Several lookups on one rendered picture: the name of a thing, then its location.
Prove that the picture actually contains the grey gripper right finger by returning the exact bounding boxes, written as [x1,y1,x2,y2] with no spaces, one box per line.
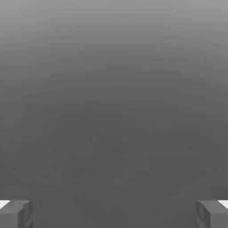
[195,199,228,228]

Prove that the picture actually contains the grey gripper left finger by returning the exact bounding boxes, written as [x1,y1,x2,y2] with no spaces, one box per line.
[0,199,34,228]

